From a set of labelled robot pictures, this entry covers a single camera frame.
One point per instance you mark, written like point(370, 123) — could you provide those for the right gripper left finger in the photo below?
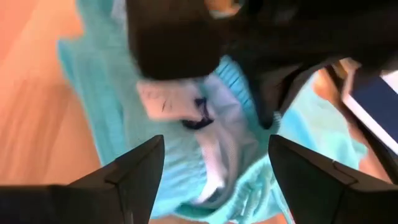
point(124, 186)

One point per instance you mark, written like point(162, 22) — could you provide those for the navy white striped fabric bin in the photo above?
point(376, 105)

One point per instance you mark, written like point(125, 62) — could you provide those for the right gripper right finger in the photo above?
point(311, 186)

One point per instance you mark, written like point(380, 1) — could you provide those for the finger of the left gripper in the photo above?
point(273, 99)

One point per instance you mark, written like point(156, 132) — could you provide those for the teal garment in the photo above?
point(109, 109)

